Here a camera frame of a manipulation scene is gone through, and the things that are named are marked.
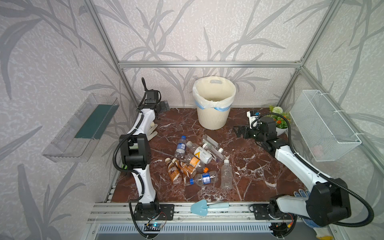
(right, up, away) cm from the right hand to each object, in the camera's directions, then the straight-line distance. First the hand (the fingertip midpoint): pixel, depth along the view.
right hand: (240, 121), depth 84 cm
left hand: (-48, +13, +12) cm, 51 cm away
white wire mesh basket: (+31, -6, -22) cm, 38 cm away
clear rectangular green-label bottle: (-14, -16, +10) cm, 24 cm away
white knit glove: (-57, -9, +21) cm, 62 cm away
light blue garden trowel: (-22, -43, -10) cm, 49 cm away
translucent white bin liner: (-11, +22, +26) cm, 36 cm away
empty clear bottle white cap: (-8, -35, 0) cm, 36 cm away
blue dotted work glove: (+34, -51, -16) cm, 63 cm away
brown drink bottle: (-31, -27, -1) cm, 41 cm away
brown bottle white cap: (-37, -28, -1) cm, 47 cm away
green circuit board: (-45, -51, -13) cm, 69 cm away
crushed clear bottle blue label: (-20, -30, -4) cm, 36 cm away
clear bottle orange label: (-26, -24, +2) cm, 35 cm away
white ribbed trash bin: (-15, +2, +12) cm, 19 cm away
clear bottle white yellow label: (-23, -19, +5) cm, 30 cm away
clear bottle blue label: (-35, -19, +7) cm, 41 cm away
